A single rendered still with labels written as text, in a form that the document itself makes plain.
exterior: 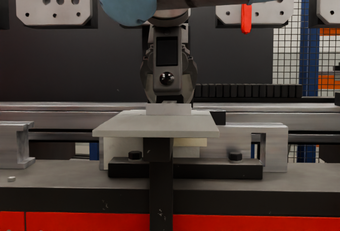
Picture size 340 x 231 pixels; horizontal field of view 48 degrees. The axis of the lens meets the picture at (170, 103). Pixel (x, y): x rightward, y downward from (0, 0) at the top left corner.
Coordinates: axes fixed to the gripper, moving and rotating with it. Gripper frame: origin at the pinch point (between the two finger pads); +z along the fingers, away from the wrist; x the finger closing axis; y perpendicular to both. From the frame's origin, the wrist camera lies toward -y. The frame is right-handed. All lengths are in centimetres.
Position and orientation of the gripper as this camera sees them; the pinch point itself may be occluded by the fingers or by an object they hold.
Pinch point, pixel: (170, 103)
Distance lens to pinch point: 76.0
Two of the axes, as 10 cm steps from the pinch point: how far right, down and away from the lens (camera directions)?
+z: 0.3, 7.1, 7.1
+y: 0.4, -7.1, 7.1
